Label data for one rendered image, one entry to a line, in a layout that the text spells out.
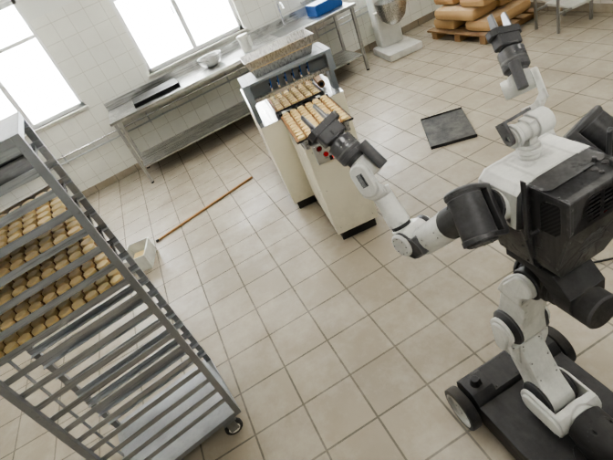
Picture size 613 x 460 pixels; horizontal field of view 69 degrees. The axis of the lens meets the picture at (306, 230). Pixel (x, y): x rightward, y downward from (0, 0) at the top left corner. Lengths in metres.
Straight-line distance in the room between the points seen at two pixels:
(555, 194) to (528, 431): 1.20
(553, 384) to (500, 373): 0.30
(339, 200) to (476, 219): 2.11
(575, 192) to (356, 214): 2.28
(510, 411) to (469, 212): 1.19
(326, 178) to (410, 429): 1.65
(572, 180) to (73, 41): 5.86
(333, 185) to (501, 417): 1.78
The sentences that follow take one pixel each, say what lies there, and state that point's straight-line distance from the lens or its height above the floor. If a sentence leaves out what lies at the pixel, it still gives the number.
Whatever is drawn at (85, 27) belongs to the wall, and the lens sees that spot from 6.37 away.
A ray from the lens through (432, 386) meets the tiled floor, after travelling 2.45.
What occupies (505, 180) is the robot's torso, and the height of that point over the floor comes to 1.36.
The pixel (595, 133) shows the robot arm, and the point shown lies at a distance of 1.41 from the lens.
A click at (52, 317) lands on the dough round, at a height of 1.15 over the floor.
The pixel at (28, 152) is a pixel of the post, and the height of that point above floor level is 1.75.
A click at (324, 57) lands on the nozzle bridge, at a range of 3.63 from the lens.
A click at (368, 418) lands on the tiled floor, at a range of 2.43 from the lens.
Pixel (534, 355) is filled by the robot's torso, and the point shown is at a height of 0.47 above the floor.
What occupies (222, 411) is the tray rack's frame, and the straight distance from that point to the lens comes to 2.61.
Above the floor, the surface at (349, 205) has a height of 0.28.
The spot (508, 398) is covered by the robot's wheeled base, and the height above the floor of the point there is 0.17.
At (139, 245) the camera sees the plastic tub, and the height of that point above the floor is 0.11.
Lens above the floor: 2.07
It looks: 34 degrees down
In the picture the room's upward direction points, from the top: 24 degrees counter-clockwise
